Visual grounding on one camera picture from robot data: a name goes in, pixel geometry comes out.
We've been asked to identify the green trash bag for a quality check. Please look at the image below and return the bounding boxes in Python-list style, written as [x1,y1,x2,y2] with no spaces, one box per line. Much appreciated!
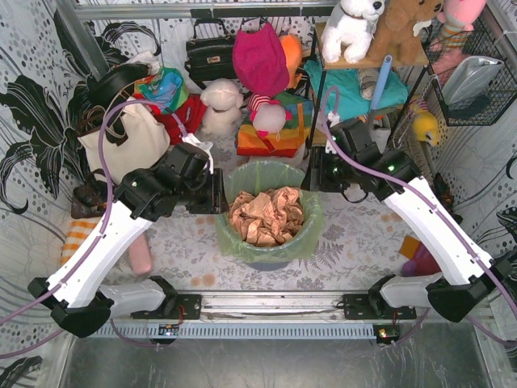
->
[216,160,323,264]

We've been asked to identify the blue lint roller mop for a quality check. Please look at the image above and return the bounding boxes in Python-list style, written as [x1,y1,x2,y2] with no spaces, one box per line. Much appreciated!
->
[357,55,393,129]

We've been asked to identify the blue trash bin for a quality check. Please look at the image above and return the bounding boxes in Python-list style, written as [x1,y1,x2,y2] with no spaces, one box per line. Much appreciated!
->
[240,253,292,272]

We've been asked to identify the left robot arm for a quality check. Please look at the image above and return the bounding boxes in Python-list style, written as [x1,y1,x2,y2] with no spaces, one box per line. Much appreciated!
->
[27,141,229,338]

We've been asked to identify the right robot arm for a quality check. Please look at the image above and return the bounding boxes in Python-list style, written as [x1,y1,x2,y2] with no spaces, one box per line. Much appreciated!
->
[302,121,516,323]

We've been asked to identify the cream canvas tote bag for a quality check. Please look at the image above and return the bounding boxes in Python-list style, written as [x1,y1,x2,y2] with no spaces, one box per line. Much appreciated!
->
[103,103,170,184]

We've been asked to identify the rainbow striped bag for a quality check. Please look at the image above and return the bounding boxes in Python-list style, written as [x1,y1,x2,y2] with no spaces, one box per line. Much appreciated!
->
[235,92,313,158]

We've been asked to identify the magenta cloth bag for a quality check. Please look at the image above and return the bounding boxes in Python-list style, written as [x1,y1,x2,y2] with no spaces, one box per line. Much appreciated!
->
[233,22,289,97]

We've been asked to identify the white sneakers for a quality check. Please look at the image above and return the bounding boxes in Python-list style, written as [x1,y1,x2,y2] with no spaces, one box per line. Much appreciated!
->
[314,113,393,154]

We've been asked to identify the teal folded cloth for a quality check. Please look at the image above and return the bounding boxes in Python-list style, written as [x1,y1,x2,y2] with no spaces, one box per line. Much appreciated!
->
[304,61,409,120]

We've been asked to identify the red cloth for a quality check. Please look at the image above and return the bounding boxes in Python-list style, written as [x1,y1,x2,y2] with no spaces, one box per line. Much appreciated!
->
[154,95,207,146]

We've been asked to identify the yellow plush toy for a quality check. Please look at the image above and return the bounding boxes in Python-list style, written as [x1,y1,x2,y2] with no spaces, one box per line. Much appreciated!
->
[409,99,439,146]

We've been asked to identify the white plush lamb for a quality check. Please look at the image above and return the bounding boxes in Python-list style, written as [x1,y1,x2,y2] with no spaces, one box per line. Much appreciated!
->
[200,78,244,136]

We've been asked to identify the colourful printed cloth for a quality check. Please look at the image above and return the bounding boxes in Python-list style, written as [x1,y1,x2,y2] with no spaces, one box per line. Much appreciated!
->
[133,67,189,115]

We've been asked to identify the pink faced plush doll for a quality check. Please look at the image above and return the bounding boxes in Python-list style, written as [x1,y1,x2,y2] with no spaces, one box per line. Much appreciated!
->
[247,94,292,137]

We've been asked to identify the crumpled brown paper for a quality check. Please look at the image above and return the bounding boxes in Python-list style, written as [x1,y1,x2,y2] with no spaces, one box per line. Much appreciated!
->
[228,186,305,247]

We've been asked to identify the wooden shelf rack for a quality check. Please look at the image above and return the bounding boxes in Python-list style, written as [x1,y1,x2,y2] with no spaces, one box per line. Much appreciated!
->
[305,22,431,150]

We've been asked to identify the black leather handbag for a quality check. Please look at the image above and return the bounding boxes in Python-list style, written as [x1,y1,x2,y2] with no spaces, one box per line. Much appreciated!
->
[184,18,237,90]

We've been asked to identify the orange checkered cloth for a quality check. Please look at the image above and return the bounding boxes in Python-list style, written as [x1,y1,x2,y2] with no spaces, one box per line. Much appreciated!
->
[60,217,100,265]

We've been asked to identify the orange plush toy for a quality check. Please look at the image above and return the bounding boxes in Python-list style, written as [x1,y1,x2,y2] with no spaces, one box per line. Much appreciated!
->
[280,34,303,89]

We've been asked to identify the brown plush bear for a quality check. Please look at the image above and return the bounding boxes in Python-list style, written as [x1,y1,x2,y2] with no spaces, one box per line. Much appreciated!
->
[367,0,443,65]

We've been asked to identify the white plush dog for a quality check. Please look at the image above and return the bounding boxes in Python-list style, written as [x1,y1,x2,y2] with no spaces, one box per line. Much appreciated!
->
[322,0,385,64]

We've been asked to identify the silver foil pouch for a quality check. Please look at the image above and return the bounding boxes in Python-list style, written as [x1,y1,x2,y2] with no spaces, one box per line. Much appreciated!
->
[442,56,505,105]

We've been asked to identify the pink plush toy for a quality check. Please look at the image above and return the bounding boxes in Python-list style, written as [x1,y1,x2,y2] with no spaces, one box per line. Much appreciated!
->
[429,0,486,74]

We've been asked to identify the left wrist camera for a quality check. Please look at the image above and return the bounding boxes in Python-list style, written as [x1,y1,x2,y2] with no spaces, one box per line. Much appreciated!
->
[182,133,213,155]

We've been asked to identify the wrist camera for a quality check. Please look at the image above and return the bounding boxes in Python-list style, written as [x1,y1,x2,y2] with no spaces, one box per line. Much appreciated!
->
[182,133,213,155]
[327,112,341,126]

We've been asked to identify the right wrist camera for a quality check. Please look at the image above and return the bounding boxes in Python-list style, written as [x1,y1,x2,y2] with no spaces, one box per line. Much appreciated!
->
[327,112,341,126]

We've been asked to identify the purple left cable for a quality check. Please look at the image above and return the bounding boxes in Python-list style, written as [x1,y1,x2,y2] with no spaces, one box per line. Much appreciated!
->
[0,100,191,348]

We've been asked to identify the black wire basket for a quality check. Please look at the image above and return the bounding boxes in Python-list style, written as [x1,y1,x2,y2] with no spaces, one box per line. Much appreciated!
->
[422,19,516,127]

